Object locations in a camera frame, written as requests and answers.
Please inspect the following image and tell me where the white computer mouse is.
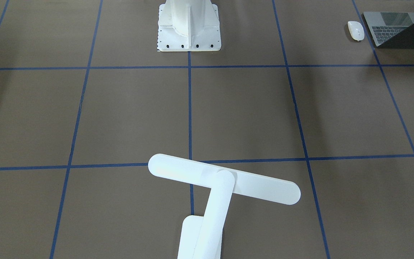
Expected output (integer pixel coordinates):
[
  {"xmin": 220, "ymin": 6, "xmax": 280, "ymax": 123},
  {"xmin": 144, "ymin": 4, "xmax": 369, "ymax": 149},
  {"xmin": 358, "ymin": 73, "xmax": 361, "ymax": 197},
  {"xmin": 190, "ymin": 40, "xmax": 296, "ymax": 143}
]
[{"xmin": 347, "ymin": 21, "xmax": 365, "ymax": 41}]

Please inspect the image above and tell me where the grey laptop computer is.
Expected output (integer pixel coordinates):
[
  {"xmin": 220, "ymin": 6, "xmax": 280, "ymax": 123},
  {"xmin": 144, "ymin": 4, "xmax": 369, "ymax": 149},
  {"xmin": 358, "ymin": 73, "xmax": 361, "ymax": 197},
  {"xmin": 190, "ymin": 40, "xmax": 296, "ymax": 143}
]
[{"xmin": 363, "ymin": 12, "xmax": 414, "ymax": 49}]

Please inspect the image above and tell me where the white desk lamp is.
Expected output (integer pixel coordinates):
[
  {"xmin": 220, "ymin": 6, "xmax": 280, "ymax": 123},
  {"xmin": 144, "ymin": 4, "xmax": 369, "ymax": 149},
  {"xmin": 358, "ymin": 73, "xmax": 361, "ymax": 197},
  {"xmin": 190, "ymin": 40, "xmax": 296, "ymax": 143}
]
[{"xmin": 148, "ymin": 154, "xmax": 301, "ymax": 259}]

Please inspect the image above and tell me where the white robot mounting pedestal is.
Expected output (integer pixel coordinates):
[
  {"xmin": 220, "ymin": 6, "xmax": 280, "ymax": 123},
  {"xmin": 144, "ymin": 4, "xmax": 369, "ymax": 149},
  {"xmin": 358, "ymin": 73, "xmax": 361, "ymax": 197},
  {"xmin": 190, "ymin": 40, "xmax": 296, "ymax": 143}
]
[{"xmin": 157, "ymin": 0, "xmax": 222, "ymax": 51}]

